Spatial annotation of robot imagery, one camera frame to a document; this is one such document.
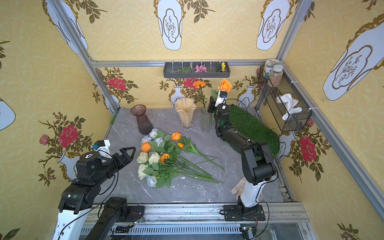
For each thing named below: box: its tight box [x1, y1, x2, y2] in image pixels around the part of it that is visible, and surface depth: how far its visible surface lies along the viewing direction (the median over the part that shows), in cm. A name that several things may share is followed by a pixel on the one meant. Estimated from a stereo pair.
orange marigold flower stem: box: [193, 80, 207, 129], surface depth 90 cm
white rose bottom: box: [146, 175, 157, 189], surface depth 82 cm
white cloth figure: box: [276, 93, 303, 121], surface depth 73 cm
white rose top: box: [149, 128, 159, 139], surface depth 101 cm
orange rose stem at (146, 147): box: [141, 141, 223, 184], surface depth 92 cm
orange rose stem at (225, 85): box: [211, 78, 232, 101], surface depth 82 cm
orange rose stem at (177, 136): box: [170, 131, 223, 182], surface depth 97 cm
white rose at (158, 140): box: [154, 137, 164, 147], surface depth 94 cm
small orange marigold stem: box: [160, 153, 223, 184], surface depth 89 cm
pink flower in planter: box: [195, 64, 208, 73], surface depth 90 cm
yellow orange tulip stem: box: [177, 141, 225, 172], surface depth 97 cm
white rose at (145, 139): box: [141, 136, 152, 144], surface depth 98 cm
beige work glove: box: [231, 176, 246, 200], surface depth 83 cm
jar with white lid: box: [269, 65, 284, 88], surface depth 81 cm
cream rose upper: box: [148, 151, 160, 165], surface depth 84 cm
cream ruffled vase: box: [174, 97, 197, 131], surface depth 100 cm
